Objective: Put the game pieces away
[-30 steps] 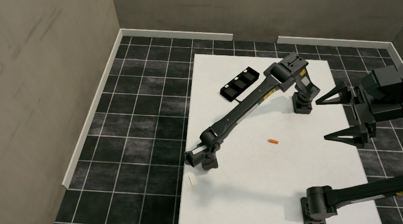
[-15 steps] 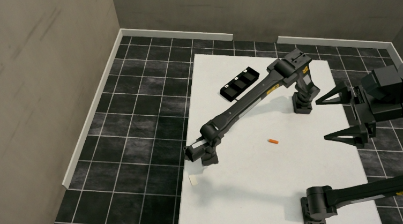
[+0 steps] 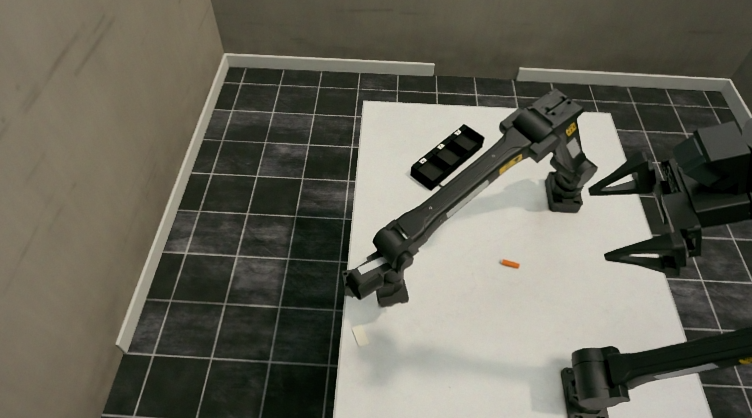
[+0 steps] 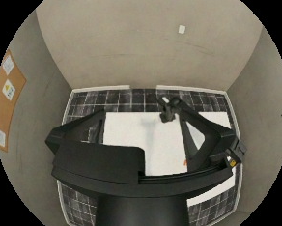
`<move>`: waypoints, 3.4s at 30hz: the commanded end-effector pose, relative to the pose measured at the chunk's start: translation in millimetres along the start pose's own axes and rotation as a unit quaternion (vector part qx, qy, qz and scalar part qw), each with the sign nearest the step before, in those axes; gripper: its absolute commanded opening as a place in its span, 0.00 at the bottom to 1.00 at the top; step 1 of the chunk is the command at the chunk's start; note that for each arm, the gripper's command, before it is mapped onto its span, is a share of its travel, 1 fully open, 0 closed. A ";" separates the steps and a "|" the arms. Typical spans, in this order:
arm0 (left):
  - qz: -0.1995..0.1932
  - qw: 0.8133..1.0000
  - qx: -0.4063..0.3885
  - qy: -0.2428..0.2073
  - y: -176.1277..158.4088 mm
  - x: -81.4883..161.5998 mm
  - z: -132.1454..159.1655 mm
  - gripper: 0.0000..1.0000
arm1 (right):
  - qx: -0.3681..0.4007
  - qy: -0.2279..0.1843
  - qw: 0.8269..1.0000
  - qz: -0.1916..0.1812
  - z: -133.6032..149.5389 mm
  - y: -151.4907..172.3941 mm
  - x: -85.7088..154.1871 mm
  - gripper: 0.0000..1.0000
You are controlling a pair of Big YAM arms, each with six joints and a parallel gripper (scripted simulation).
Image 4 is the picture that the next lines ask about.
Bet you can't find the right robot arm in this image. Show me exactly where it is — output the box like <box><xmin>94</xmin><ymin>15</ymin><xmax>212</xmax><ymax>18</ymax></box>
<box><xmin>156</xmin><ymin>96</ymin><xmax>247</xmax><ymax>169</ymax></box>

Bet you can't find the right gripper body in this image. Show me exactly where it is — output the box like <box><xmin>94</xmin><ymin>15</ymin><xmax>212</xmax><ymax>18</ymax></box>
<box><xmin>159</xmin><ymin>113</ymin><xmax>176</xmax><ymax>124</ymax></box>

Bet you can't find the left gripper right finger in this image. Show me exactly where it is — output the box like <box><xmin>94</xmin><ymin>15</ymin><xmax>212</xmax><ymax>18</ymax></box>
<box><xmin>179</xmin><ymin>108</ymin><xmax>236</xmax><ymax>172</ymax></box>

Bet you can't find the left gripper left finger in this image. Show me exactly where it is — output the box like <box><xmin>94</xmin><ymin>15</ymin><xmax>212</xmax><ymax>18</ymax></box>
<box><xmin>49</xmin><ymin>108</ymin><xmax>106</xmax><ymax>144</ymax></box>

